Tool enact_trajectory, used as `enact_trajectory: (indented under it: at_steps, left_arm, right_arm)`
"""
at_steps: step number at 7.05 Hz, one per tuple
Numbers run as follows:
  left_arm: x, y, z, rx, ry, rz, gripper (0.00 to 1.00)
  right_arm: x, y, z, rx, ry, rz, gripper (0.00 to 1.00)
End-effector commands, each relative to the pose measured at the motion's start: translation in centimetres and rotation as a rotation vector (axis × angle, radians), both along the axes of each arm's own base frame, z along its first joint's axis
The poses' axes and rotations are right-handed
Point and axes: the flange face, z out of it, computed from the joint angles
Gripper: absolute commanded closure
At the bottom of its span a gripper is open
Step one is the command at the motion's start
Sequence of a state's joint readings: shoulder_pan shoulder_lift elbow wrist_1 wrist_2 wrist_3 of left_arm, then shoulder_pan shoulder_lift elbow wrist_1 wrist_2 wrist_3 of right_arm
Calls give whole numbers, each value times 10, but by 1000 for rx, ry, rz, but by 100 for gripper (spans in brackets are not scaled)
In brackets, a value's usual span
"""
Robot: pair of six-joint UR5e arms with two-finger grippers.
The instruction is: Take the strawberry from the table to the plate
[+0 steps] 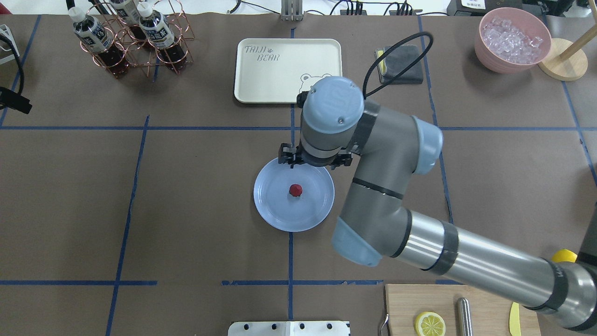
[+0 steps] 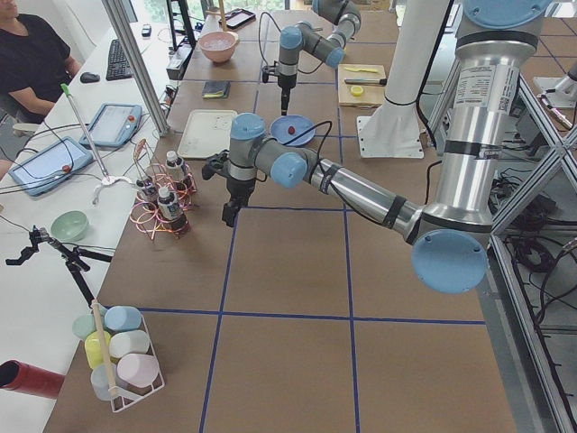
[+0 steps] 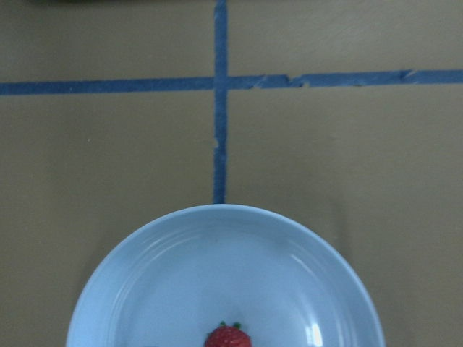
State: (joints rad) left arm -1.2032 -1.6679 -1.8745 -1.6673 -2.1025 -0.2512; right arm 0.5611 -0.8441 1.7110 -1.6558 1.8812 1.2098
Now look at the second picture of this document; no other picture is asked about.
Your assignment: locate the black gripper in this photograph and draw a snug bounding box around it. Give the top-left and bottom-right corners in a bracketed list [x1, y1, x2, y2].
[278, 74, 296, 115]
[222, 178, 256, 227]

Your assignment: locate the blue plate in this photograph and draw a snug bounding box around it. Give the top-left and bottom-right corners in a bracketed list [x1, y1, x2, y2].
[270, 115, 316, 147]

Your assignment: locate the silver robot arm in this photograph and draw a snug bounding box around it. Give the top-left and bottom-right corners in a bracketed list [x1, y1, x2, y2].
[220, 1, 552, 293]
[270, 1, 362, 115]

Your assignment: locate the dark drink bottle front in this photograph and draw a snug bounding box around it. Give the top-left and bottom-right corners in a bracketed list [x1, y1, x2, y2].
[158, 186, 189, 234]

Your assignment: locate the dark drink bottle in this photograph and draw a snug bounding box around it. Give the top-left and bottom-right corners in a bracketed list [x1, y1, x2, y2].
[136, 177, 158, 203]
[158, 186, 189, 234]
[166, 151, 189, 190]

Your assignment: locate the dark drink bottle right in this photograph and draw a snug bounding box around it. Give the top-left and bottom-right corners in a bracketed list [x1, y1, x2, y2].
[166, 151, 189, 190]

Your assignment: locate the half lemon slice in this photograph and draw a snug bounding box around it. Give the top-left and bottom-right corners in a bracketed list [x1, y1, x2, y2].
[350, 85, 364, 97]

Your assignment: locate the steel cylinder black cap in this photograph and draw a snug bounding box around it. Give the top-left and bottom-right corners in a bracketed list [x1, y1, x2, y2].
[343, 78, 388, 87]

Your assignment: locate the wooden cutting board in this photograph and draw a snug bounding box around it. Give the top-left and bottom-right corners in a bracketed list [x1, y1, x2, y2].
[337, 64, 387, 107]

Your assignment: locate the pink bowl of ice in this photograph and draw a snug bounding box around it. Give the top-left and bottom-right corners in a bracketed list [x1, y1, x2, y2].
[198, 32, 240, 63]

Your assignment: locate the dark drink bottle left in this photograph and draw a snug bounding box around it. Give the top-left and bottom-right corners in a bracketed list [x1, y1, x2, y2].
[136, 177, 158, 203]

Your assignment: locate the cream bear tray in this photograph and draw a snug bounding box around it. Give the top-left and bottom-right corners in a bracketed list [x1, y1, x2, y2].
[177, 109, 237, 160]

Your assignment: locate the yellow plastic knife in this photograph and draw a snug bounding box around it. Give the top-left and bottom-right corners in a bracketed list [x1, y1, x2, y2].
[344, 67, 380, 73]

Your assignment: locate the blue teach pendant far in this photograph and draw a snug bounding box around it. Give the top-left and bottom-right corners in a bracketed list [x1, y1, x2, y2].
[87, 103, 142, 148]

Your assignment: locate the blue teach pendant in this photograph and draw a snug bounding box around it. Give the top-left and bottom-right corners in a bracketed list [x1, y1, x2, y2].
[8, 136, 93, 197]
[87, 103, 142, 148]

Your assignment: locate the blue cup in rack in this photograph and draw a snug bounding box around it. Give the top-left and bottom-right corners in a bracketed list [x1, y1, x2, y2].
[105, 306, 142, 332]

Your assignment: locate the green bowl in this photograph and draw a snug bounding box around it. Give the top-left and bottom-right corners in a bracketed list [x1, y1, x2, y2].
[50, 210, 89, 243]

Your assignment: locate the black keyboard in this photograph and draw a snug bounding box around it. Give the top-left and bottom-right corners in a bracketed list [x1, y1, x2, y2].
[105, 39, 133, 81]

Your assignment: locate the white cup in rack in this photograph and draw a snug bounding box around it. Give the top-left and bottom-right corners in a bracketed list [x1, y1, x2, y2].
[109, 329, 150, 359]

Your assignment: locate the pink cup in rack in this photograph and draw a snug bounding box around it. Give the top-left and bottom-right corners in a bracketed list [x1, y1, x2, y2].
[116, 354, 160, 388]

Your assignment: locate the blue teach pendant near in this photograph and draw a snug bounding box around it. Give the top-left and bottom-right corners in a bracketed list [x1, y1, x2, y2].
[8, 136, 93, 197]

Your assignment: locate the yellow cup in rack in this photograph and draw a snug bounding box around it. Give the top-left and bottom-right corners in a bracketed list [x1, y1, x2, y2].
[84, 331, 104, 370]

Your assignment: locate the black computer mouse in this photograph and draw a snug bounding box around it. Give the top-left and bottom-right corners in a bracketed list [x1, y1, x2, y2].
[80, 72, 100, 84]

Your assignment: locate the seated person black shirt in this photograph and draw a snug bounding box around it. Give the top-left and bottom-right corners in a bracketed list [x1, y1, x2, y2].
[1, 1, 81, 124]

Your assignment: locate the red cylinder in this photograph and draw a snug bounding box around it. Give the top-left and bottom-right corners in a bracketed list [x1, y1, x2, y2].
[1, 360, 65, 400]

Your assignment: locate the copper wire bottle rack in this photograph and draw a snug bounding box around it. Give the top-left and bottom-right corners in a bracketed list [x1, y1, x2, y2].
[130, 139, 197, 239]

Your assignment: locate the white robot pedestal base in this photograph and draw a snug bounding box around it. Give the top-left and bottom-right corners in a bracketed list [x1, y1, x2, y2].
[357, 0, 453, 159]

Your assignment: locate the black camera tripod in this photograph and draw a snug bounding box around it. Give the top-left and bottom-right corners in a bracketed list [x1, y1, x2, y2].
[5, 225, 114, 312]

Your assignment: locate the white wire cup rack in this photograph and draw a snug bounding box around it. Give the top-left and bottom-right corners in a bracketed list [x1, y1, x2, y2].
[71, 299, 166, 414]

